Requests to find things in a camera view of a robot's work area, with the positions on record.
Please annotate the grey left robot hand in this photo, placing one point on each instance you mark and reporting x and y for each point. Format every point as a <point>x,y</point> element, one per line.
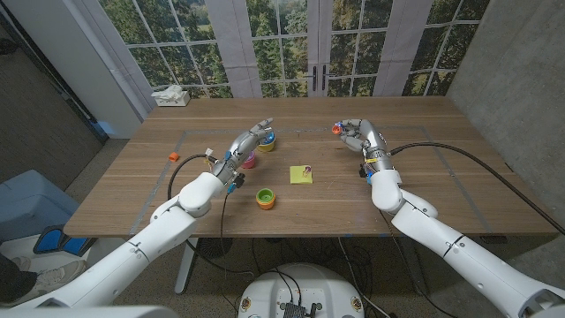
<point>240,148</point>

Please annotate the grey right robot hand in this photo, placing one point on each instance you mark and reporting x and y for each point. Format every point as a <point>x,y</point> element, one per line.
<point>371,139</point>

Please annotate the glue stick with orange cap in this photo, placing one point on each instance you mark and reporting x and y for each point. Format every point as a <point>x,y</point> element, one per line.
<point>336,130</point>

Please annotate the yellow sticky note pad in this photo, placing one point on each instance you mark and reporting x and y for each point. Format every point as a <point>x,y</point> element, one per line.
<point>298,176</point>

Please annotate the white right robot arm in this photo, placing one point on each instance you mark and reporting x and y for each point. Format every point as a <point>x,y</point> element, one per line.
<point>463,260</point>

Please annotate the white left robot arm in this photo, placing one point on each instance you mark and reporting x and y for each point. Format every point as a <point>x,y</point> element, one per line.
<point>123,260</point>

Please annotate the pink stacking cup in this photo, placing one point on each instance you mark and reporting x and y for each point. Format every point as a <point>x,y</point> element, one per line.
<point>250,164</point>

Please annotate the yellow stacking cup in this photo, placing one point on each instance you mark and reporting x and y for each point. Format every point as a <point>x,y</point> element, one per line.
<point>266,149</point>

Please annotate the dark blue stacking cup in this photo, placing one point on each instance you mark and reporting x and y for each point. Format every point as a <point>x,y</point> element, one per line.
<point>269,144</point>

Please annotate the teal stacking cup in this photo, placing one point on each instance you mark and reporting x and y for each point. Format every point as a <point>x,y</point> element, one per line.
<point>270,140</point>

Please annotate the orange stacking cup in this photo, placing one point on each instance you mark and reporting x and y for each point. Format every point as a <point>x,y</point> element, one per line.
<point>265,206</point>

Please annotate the small orange cap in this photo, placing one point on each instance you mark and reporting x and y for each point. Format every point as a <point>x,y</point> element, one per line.
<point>174,156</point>

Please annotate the white tissue box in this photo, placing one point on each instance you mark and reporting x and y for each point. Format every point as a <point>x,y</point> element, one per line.
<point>176,101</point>

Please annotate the white tissue paper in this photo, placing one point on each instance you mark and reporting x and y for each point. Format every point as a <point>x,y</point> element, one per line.
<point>167,92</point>

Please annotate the black round disc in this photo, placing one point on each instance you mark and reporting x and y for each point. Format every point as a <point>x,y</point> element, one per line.
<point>215,247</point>

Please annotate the printed window backdrop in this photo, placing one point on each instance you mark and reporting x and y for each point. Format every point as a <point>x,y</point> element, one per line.
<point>282,44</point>

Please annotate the white table leg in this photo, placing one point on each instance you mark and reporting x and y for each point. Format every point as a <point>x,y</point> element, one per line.
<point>185,274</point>

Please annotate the grey table leg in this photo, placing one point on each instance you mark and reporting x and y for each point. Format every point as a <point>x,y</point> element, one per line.
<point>417,274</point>

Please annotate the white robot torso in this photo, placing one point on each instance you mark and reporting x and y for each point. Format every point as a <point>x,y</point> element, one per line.
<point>304,287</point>

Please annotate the blue and black pad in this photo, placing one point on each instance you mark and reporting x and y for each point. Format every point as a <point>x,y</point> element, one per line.
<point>53,240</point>

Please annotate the grey-blue upholstered seat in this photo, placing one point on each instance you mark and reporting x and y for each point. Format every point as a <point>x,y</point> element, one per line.
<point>31,203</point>

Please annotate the person's light sneaker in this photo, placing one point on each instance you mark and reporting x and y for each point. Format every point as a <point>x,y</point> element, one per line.
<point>57,276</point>

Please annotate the person's dark trouser leg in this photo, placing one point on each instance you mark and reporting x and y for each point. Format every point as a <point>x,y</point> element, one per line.
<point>15,278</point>

